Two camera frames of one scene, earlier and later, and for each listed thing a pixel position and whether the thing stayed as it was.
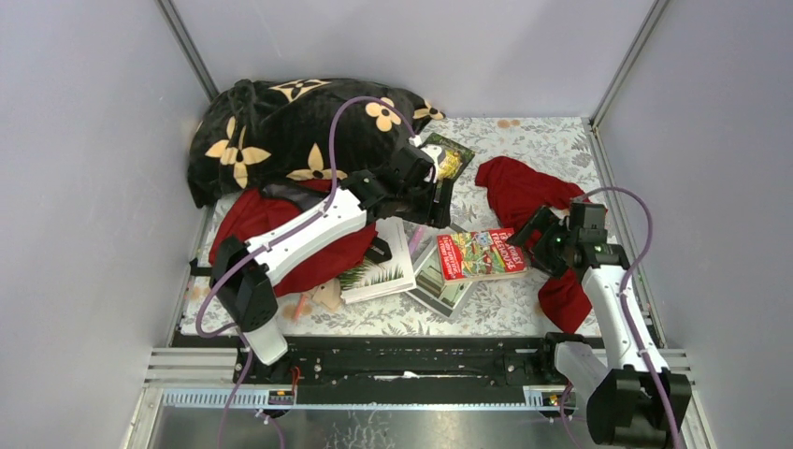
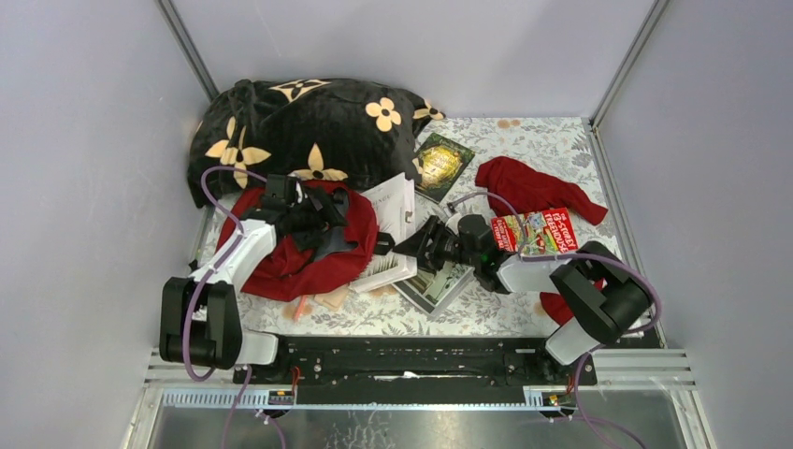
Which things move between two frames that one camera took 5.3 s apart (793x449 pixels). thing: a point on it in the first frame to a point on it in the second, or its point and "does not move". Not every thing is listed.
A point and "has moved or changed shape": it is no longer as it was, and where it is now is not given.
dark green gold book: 450,159 does not move
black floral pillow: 311,129 does not move
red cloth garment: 517,194 does not move
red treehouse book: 478,254 has moved or changed shape
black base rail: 404,370 does not move
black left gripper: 430,202 to 324,217
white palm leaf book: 374,281 does not move
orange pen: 299,307 does not move
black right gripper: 539,250 to 415,246
